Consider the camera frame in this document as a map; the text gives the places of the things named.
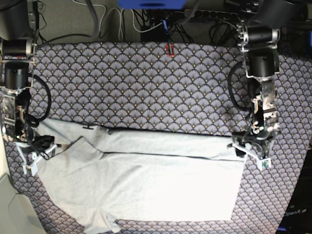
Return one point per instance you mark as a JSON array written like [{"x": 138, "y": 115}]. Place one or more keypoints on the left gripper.
[{"x": 265, "y": 118}]

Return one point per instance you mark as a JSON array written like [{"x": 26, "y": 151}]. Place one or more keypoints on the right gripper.
[{"x": 17, "y": 127}]

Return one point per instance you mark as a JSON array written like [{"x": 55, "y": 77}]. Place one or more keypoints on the light grey T-shirt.
[{"x": 100, "y": 175}]

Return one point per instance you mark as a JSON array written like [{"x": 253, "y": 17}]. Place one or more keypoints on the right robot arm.
[{"x": 19, "y": 33}]

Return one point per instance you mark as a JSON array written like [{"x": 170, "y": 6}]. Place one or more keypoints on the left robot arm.
[{"x": 259, "y": 37}]

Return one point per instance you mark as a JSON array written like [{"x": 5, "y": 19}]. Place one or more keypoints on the fan-patterned table cloth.
[{"x": 136, "y": 85}]

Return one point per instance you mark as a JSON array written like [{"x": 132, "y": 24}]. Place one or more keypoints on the beige plastic furniture piece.
[{"x": 17, "y": 215}]

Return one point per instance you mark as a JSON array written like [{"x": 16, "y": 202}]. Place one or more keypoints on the black OpenArm box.
[{"x": 298, "y": 215}]

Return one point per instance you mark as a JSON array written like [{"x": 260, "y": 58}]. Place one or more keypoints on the red black table clamp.
[{"x": 170, "y": 50}]

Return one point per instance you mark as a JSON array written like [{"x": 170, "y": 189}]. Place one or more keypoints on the black power strip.
[{"x": 201, "y": 15}]

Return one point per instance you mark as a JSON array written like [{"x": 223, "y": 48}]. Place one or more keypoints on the black box under table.
[{"x": 155, "y": 35}]

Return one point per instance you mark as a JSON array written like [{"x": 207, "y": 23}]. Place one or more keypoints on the blue box overhead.
[{"x": 151, "y": 4}]

